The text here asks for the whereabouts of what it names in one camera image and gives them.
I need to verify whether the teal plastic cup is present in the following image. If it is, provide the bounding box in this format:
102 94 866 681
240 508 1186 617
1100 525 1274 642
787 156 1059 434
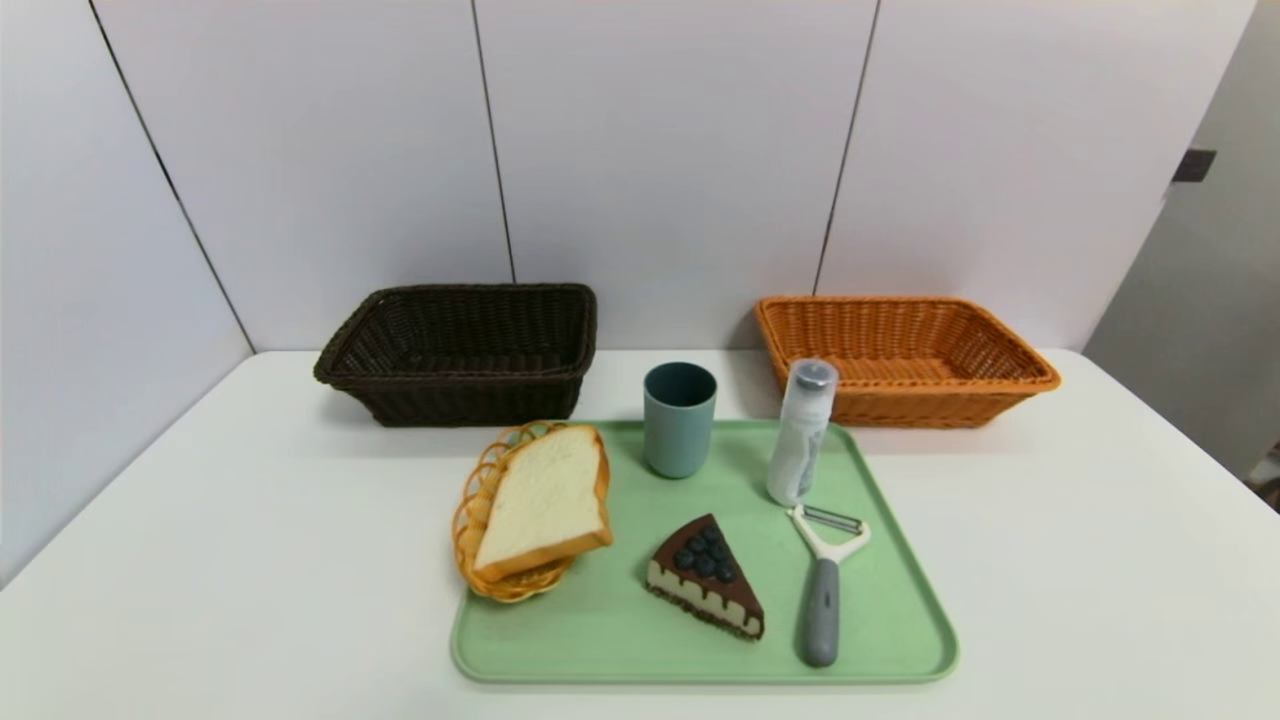
643 362 718 479

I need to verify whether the white bread slice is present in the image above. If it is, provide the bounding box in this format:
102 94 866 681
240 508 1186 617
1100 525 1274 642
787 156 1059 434
472 424 614 584

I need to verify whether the chocolate blueberry cake slice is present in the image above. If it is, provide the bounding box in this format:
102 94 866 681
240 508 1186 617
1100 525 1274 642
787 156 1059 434
646 514 766 641

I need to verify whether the dark brown wicker basket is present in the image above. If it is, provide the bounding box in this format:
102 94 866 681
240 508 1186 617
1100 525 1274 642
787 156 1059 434
313 283 598 428

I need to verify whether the small yellow wicker basket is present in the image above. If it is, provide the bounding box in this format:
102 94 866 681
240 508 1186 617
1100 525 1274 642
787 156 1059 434
452 420 601 604

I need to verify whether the orange wicker basket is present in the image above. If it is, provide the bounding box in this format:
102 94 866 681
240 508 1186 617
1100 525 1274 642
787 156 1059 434
755 295 1062 429

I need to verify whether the white bottle grey cap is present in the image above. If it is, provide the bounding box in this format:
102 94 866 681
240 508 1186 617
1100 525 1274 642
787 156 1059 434
766 358 839 507

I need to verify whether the green plastic tray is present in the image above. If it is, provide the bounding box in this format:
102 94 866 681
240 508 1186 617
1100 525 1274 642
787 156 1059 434
450 419 960 687

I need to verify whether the white peeler grey handle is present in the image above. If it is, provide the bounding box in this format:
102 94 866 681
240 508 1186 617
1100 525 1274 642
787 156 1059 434
787 504 872 669

